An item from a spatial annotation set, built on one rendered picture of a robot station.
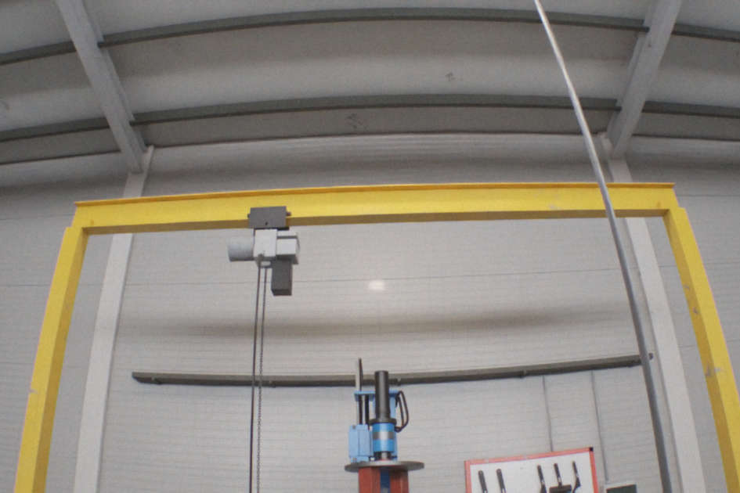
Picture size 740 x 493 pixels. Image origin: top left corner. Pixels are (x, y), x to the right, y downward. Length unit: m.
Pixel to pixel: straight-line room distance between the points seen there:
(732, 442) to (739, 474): 0.24
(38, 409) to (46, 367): 0.33
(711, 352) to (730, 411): 0.47
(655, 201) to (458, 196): 1.77
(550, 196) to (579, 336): 2.60
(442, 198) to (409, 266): 2.47
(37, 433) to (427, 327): 4.32
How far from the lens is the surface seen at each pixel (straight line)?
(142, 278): 7.34
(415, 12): 6.60
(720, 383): 4.40
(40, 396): 4.41
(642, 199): 4.91
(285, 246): 4.10
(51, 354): 4.47
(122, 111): 7.90
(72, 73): 8.10
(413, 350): 6.32
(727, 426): 4.36
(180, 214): 4.60
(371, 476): 3.80
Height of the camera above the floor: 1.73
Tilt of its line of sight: 29 degrees up
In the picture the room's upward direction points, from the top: 2 degrees counter-clockwise
